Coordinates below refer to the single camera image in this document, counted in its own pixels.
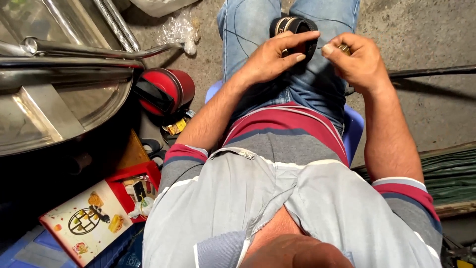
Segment person's left hand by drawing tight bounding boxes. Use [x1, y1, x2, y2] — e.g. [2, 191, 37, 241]
[237, 31, 321, 96]

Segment person's right hand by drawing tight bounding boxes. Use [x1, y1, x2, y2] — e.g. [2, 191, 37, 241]
[321, 32, 392, 96]

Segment thin black wire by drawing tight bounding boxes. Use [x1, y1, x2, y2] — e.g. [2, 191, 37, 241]
[219, 0, 354, 58]

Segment black sandal with patterned band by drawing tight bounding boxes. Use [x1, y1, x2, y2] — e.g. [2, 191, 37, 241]
[269, 13, 320, 62]

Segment black metal rod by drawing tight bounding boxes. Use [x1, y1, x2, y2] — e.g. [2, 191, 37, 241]
[344, 64, 476, 97]

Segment blue plastic stool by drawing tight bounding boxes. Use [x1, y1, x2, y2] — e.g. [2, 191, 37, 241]
[205, 80, 365, 167]

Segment clear crumpled plastic bag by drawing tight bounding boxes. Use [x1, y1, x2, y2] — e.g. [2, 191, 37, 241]
[156, 11, 202, 56]

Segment red round tin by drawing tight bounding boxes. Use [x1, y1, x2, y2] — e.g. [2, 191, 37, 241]
[134, 68, 196, 117]

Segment white plastic sack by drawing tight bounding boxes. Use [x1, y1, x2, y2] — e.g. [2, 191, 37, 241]
[128, 0, 201, 18]

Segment folded green tarp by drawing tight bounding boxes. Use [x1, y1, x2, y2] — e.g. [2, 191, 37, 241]
[353, 148, 476, 207]

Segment yellowish wooden board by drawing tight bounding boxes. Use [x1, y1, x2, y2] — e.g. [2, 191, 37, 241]
[115, 128, 151, 172]

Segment wooden plank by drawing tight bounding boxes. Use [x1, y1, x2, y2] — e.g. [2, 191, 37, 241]
[433, 200, 476, 219]

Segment small black flat item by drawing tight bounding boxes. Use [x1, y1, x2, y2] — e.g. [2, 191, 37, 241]
[133, 181, 147, 202]

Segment red cardboard box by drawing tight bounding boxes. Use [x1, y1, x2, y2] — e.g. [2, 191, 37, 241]
[106, 161, 163, 224]

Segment stainless steel cart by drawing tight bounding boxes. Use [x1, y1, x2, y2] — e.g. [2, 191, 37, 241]
[0, 0, 186, 157]

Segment black and yellow tool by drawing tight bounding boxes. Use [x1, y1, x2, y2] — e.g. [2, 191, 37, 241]
[441, 234, 476, 268]

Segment white printed box lid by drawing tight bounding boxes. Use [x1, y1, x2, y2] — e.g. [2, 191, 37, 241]
[39, 180, 135, 268]

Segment blue plastic crate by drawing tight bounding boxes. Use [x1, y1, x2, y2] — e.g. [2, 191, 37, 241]
[0, 223, 146, 268]

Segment black handled scissors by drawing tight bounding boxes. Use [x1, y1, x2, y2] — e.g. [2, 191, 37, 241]
[139, 138, 168, 168]

